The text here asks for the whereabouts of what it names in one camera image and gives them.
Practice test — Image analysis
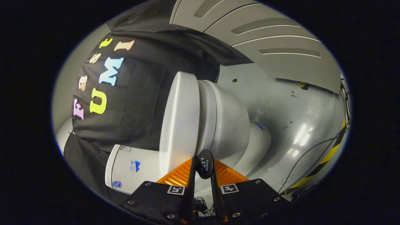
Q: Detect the white toilet lid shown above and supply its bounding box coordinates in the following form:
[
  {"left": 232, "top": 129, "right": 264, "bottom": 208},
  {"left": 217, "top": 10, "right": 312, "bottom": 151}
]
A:
[{"left": 159, "top": 71, "right": 215, "bottom": 180}]

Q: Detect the black backdrop cloth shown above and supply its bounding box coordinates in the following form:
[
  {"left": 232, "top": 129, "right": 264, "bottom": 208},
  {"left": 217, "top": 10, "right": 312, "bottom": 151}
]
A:
[{"left": 62, "top": 0, "right": 253, "bottom": 203}]

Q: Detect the thin black floor cable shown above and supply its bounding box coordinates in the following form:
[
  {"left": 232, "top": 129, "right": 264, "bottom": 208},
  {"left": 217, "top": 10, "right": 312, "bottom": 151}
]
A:
[{"left": 277, "top": 137, "right": 342, "bottom": 194}]

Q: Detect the grey white drawer cabinet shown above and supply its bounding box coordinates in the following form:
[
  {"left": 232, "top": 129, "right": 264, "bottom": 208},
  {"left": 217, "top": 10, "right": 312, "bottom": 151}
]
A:
[{"left": 170, "top": 0, "right": 343, "bottom": 94}]

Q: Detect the white ceramic toilet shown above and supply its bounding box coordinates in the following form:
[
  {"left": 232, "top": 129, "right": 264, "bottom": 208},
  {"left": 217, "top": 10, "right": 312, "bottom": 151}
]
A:
[{"left": 105, "top": 80, "right": 272, "bottom": 196}]

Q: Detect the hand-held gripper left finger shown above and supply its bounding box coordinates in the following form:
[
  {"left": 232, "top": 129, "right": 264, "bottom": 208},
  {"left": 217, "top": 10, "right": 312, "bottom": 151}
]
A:
[{"left": 120, "top": 157, "right": 196, "bottom": 224}]

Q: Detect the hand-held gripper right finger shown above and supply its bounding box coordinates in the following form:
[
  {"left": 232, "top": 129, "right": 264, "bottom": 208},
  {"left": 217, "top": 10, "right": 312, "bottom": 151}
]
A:
[{"left": 211, "top": 159, "right": 291, "bottom": 224}]

